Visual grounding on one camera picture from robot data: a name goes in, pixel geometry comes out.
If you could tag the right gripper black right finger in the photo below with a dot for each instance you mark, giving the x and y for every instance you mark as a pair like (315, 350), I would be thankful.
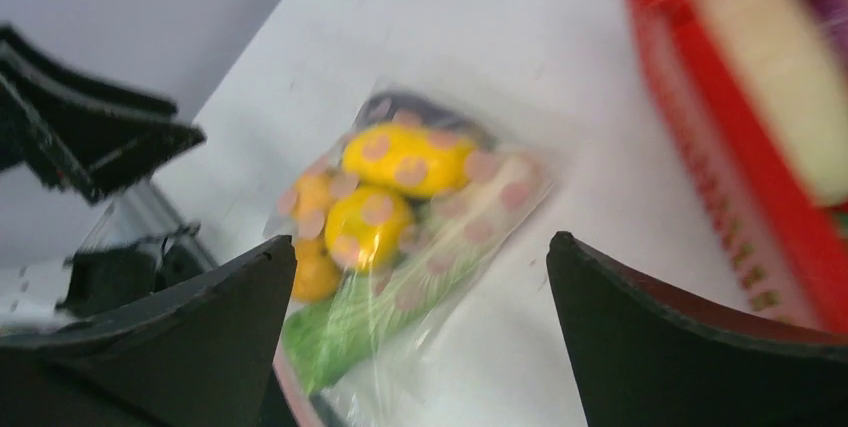
(647, 353)

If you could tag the red plastic basket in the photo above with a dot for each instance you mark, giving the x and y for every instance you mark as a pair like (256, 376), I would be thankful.
(786, 253)

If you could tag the yellow mango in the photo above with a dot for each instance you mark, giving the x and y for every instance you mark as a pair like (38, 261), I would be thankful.
(317, 277)

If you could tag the yellow lemon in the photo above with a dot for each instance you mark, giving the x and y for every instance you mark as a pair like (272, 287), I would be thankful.
(308, 201)

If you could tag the yellow squash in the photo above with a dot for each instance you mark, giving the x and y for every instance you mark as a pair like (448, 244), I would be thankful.
(420, 162)

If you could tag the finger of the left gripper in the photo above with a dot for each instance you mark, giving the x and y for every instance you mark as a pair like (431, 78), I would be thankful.
(79, 132)

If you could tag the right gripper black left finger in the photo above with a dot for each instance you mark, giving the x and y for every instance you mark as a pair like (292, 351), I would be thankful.
(199, 353)

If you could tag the green napa cabbage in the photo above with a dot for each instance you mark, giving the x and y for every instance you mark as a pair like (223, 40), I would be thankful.
(455, 239)

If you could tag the long white radish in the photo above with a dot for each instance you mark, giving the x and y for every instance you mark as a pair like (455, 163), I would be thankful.
(795, 81)

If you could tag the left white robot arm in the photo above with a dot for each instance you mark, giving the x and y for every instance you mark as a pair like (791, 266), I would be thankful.
(100, 278)

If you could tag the clear pink-dotted zip bag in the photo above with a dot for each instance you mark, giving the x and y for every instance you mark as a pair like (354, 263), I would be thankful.
(371, 392)

